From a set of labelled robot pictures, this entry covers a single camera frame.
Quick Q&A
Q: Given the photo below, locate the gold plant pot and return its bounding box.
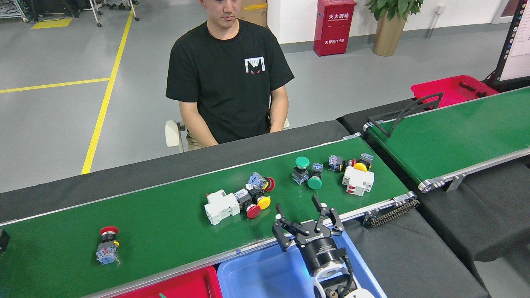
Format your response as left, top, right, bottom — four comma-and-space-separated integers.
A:
372, 10, 407, 57

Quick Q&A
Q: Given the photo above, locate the white stand on wheels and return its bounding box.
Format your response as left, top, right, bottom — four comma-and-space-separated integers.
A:
87, 0, 140, 27

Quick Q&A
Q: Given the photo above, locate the white circuit breaker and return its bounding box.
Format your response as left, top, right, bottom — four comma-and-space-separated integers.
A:
204, 189, 241, 226
342, 166, 375, 197

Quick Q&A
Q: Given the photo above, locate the blue plastic tray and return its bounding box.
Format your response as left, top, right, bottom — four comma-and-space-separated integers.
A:
217, 230, 388, 298

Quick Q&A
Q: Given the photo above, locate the red push button switch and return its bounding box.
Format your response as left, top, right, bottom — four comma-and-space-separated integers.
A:
328, 155, 356, 172
96, 226, 120, 265
246, 172, 276, 193
234, 188, 262, 219

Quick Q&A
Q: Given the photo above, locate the black conveyor guide bracket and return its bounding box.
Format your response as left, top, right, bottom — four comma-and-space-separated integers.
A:
368, 92, 444, 138

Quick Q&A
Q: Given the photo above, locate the person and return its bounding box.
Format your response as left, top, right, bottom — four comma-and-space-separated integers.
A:
166, 0, 295, 150

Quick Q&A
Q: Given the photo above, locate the small black plastic part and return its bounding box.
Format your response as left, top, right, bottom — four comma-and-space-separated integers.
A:
458, 82, 488, 98

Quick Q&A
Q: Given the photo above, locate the black conveyor drive chain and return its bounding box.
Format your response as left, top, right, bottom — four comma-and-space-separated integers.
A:
364, 199, 419, 228

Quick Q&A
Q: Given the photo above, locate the red fire extinguisher box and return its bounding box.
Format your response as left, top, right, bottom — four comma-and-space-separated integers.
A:
313, 0, 357, 57

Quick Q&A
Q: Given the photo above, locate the brown cardboard box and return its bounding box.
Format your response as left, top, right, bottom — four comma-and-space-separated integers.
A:
238, 0, 268, 28

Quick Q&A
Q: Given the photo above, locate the red plastic bin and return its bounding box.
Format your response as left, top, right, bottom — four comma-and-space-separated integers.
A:
411, 74, 499, 109

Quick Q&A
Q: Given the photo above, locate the grey office chair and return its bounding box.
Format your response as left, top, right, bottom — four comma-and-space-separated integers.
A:
165, 118, 290, 153

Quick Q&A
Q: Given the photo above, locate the short green conveyor belt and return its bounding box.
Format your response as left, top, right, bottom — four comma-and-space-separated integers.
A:
364, 85, 530, 194

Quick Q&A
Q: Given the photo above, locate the long green conveyor belt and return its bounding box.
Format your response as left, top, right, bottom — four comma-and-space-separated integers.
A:
0, 133, 419, 298

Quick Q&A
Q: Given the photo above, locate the red plastic tray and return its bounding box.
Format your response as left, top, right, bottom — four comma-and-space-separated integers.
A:
112, 265, 223, 298

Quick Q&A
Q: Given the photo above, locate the white wall socket with conduit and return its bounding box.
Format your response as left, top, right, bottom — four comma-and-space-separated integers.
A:
426, 3, 447, 40

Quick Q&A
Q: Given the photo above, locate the large black table cloth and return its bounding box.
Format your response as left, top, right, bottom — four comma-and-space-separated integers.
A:
0, 120, 491, 298

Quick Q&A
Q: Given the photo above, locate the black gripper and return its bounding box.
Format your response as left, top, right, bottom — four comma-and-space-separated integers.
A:
272, 195, 347, 276

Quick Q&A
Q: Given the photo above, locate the metal equipment cart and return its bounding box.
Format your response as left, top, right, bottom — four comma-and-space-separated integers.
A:
0, 0, 29, 23

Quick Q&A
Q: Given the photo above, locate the black framed display screen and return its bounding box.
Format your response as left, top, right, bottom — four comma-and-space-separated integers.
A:
493, 0, 530, 85

